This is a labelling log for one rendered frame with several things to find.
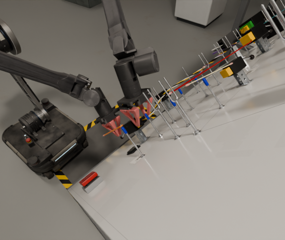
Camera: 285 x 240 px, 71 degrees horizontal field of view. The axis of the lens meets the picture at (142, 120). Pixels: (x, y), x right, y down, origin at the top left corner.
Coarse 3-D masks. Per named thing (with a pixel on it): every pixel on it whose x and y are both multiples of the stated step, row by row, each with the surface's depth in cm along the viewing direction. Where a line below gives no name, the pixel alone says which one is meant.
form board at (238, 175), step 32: (224, 64) 129; (256, 64) 68; (192, 96) 94; (224, 96) 57; (256, 96) 41; (160, 128) 74; (192, 128) 49; (224, 128) 37; (256, 128) 29; (128, 160) 60; (160, 160) 43; (192, 160) 33; (224, 160) 27; (256, 160) 23; (96, 192) 52; (128, 192) 38; (160, 192) 30; (192, 192) 25; (224, 192) 21; (256, 192) 18; (128, 224) 28; (160, 224) 23; (192, 224) 20; (224, 224) 18; (256, 224) 16
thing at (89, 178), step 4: (92, 172) 60; (96, 172) 58; (88, 176) 58; (92, 176) 57; (96, 176) 58; (84, 180) 57; (88, 180) 57; (92, 180) 58; (80, 184) 60; (84, 184) 56; (88, 184) 57
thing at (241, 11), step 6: (246, 0) 107; (240, 6) 110; (246, 6) 109; (270, 6) 146; (240, 12) 112; (240, 18) 114; (234, 24) 118; (240, 24) 117; (240, 42) 124; (246, 48) 121; (228, 54) 131
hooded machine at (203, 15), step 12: (180, 0) 350; (192, 0) 338; (204, 0) 326; (216, 0) 333; (180, 12) 364; (192, 12) 350; (204, 12) 337; (216, 12) 359; (192, 24) 368; (204, 24) 350
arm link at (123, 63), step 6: (120, 60) 58; (126, 60) 57; (132, 60) 55; (114, 66) 57; (120, 66) 56; (126, 66) 56; (132, 66) 58; (120, 72) 57; (126, 72) 57; (132, 72) 58; (120, 78) 58; (126, 78) 57; (132, 78) 58
